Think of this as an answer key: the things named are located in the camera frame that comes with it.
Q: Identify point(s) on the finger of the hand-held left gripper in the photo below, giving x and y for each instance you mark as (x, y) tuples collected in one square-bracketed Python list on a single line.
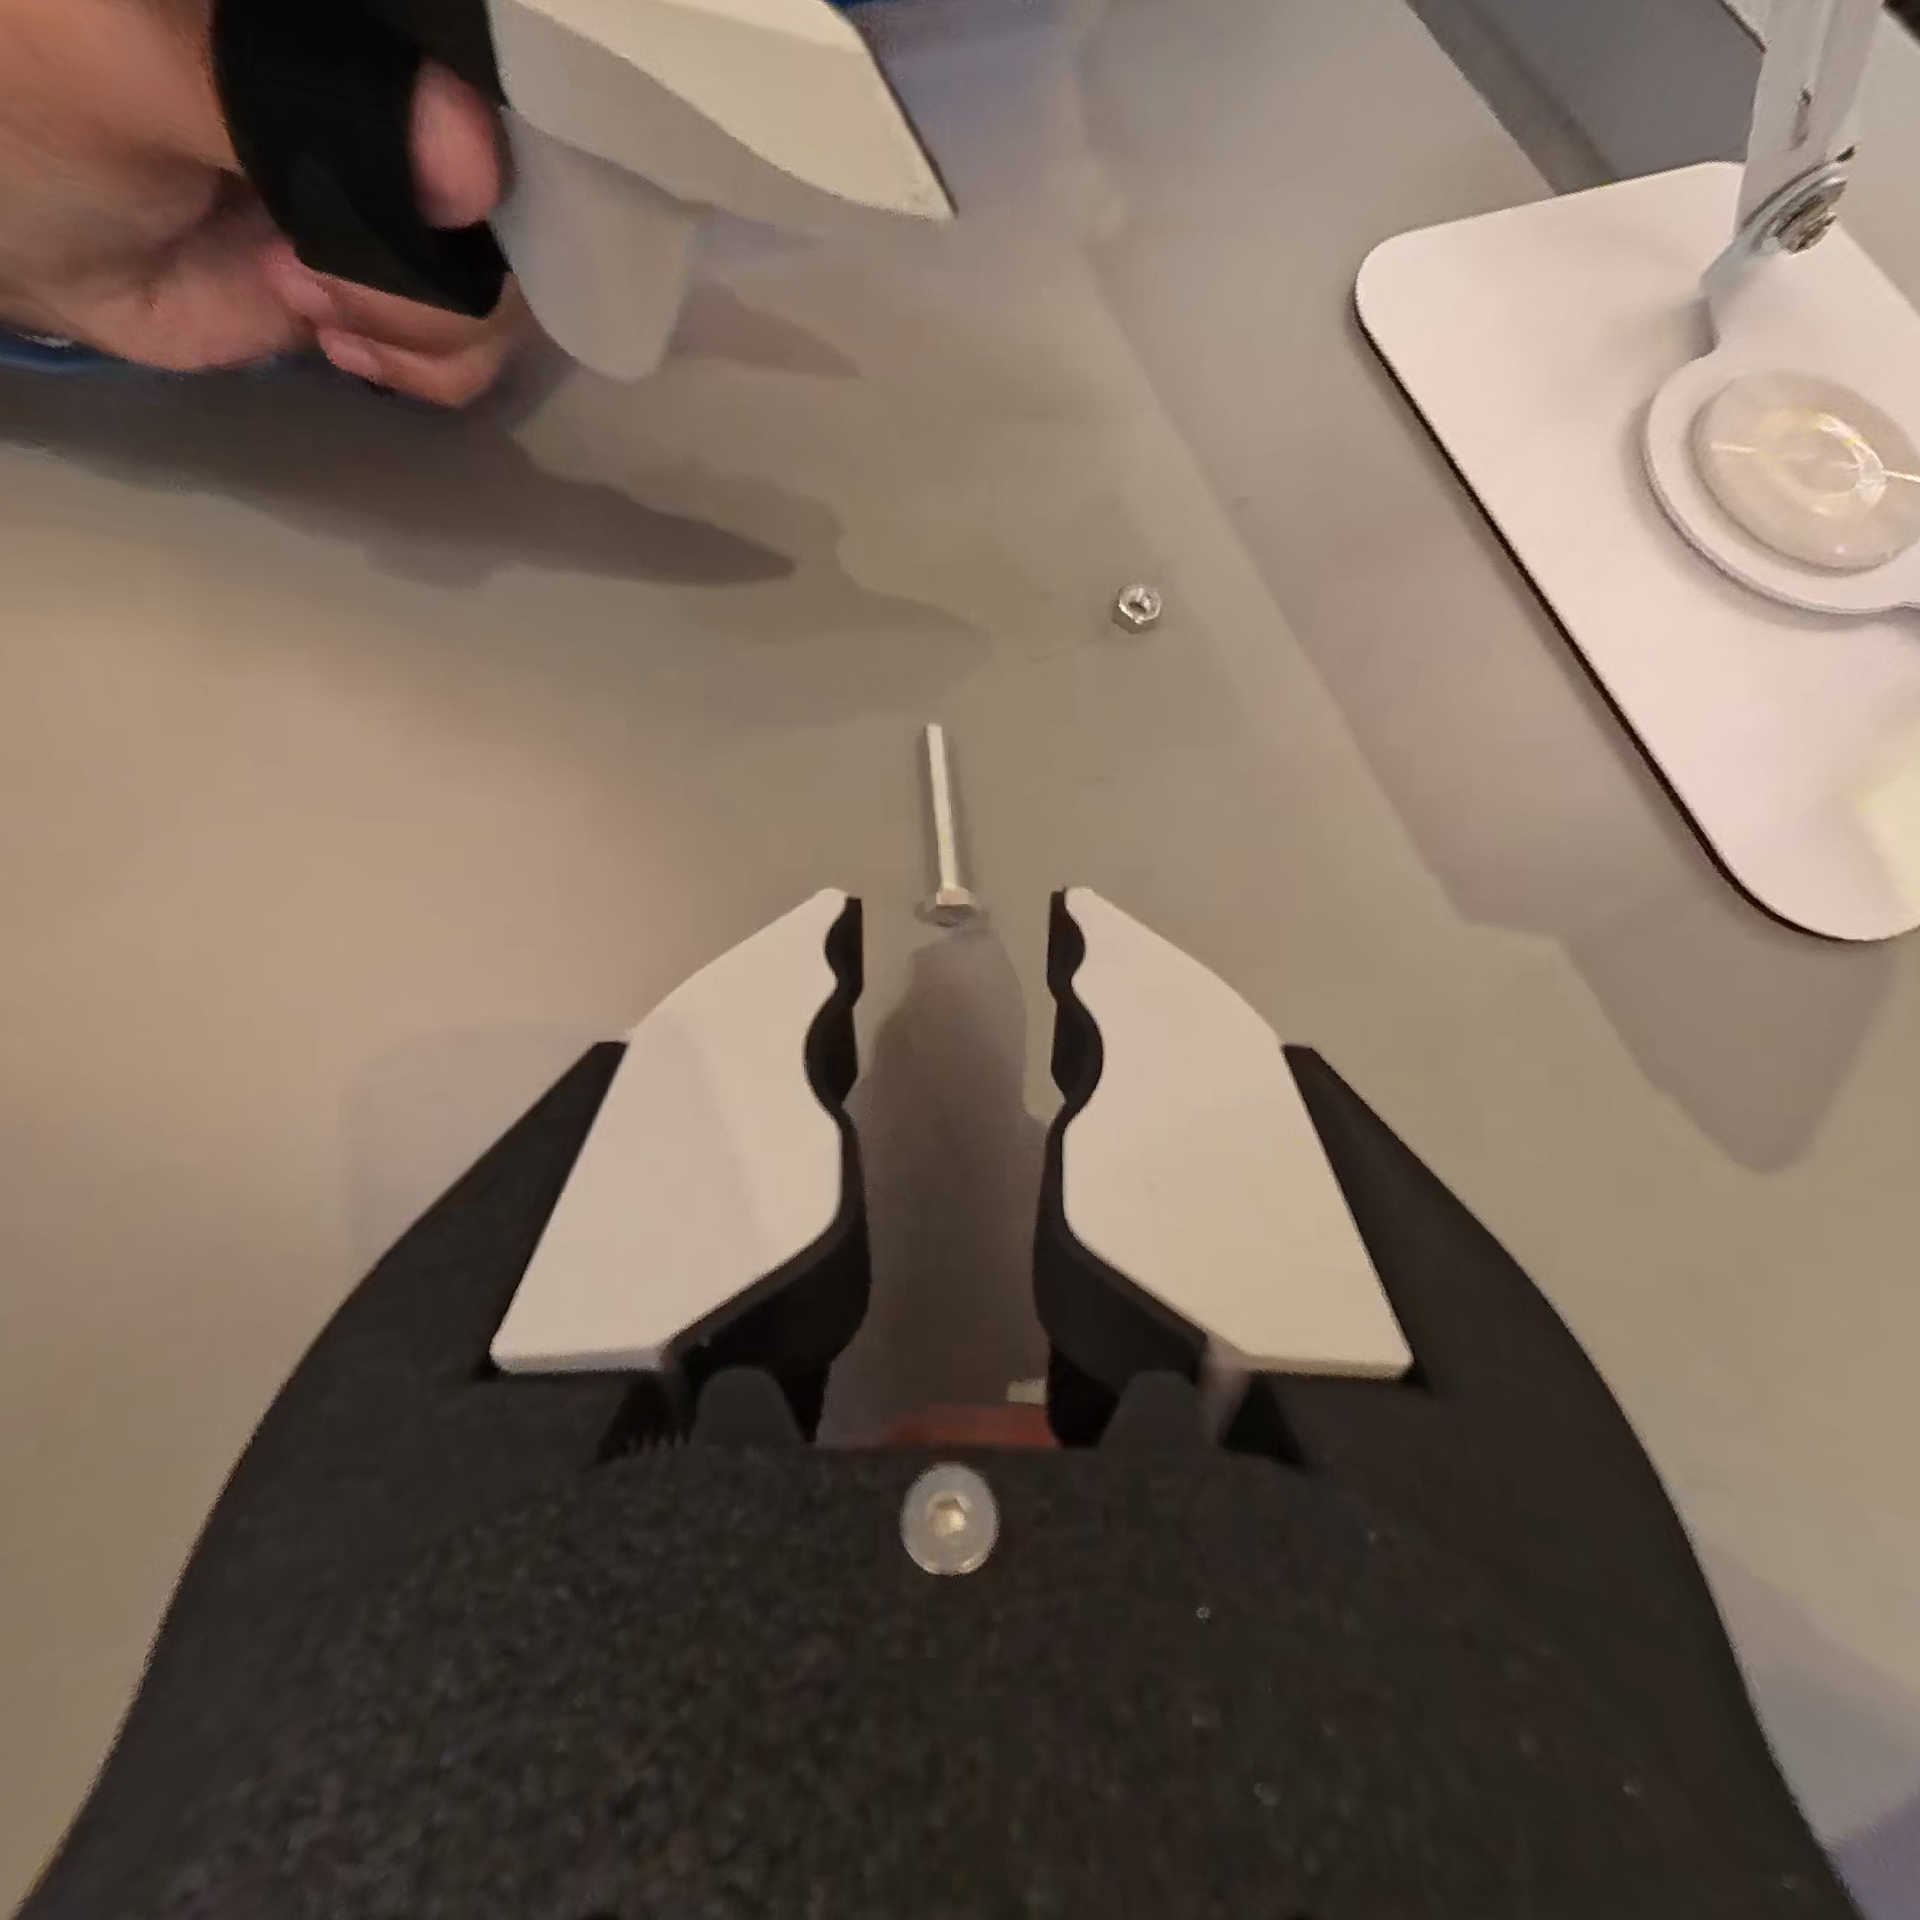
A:
[(751, 105)]

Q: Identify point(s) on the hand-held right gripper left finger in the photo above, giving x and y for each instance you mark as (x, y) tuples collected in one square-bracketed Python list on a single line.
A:
[(690, 1172)]

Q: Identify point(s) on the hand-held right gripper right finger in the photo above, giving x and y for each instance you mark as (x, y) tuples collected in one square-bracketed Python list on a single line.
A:
[(1215, 1185)]

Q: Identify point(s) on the silver hex bolt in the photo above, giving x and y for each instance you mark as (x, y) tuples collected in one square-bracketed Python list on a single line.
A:
[(945, 825)]

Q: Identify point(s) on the silver hex nut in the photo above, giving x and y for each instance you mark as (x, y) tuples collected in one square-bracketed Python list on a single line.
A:
[(1141, 608)]

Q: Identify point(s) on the grey desk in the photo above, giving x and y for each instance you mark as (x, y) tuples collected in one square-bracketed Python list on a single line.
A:
[(299, 751)]

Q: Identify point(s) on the person's left hand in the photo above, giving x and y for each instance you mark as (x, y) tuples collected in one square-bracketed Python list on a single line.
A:
[(119, 211)]

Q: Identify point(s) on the white stand base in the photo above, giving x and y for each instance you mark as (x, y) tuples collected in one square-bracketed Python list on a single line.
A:
[(1529, 452)]

